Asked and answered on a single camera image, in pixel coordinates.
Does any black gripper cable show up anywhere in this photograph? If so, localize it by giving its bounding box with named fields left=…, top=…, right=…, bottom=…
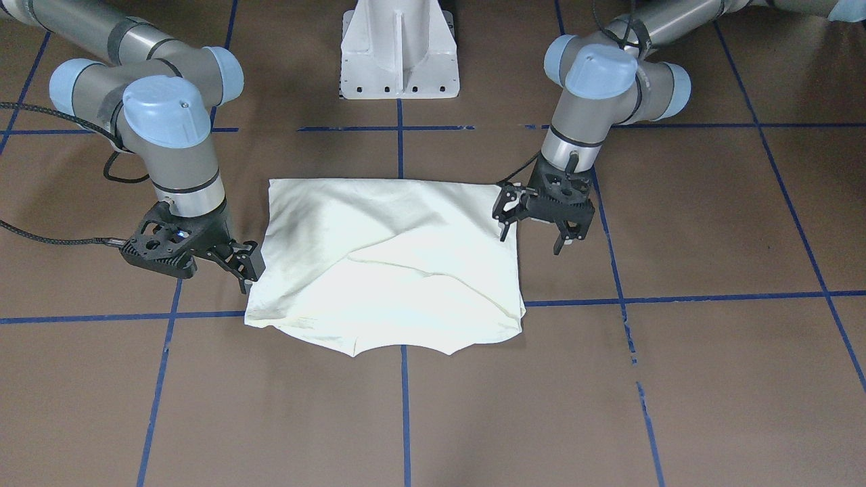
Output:
left=0, top=101, right=153, bottom=248
left=497, top=152, right=542, bottom=187

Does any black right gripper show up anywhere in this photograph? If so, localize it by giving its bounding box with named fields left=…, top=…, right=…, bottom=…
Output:
left=120, top=201, right=266, bottom=295

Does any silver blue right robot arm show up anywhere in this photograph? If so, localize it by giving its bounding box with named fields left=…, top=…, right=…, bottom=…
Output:
left=2, top=1, right=265, bottom=293

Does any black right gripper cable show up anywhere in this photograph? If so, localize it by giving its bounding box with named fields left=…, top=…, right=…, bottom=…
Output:
left=0, top=101, right=153, bottom=248

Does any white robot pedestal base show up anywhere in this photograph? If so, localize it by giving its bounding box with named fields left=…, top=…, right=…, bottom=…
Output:
left=340, top=1, right=461, bottom=101

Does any cream long-sleeve cat shirt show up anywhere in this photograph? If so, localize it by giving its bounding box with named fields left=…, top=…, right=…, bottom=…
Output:
left=244, top=179, right=526, bottom=356

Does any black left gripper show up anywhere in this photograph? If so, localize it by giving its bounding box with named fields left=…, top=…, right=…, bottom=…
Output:
left=492, top=161, right=596, bottom=256

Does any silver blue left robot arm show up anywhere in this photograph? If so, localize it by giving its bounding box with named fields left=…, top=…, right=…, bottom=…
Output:
left=492, top=1, right=750, bottom=254

